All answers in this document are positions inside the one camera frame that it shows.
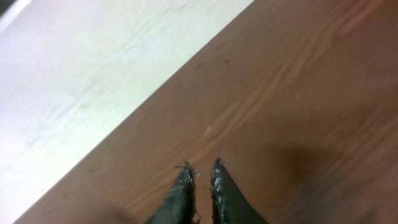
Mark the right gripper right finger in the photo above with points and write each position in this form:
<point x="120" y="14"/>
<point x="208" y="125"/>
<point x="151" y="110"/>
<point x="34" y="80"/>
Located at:
<point x="228" y="203"/>

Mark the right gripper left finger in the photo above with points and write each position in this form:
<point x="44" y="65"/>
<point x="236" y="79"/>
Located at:
<point x="178" y="206"/>

